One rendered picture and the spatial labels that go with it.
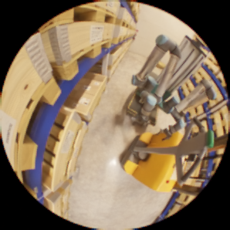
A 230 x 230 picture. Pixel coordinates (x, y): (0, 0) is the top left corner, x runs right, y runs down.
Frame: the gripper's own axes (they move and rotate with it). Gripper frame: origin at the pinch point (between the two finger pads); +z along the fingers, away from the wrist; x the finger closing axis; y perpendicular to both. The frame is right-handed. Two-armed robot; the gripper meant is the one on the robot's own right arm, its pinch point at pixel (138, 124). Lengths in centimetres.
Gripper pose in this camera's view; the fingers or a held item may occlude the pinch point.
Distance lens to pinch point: 83.2
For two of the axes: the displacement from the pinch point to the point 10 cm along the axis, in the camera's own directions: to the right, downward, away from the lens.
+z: -1.7, 7.2, 6.7
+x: -9.5, -3.0, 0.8
